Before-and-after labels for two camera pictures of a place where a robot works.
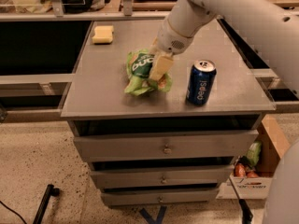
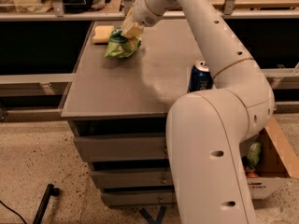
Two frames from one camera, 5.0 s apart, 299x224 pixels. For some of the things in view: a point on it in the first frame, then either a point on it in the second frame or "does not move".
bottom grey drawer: (159, 197) does not move
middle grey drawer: (161, 176) does not move
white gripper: (170, 41) -> (144, 12)
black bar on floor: (50, 190) does not move
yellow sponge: (103, 35) does not move
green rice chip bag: (138, 65) -> (121, 46)
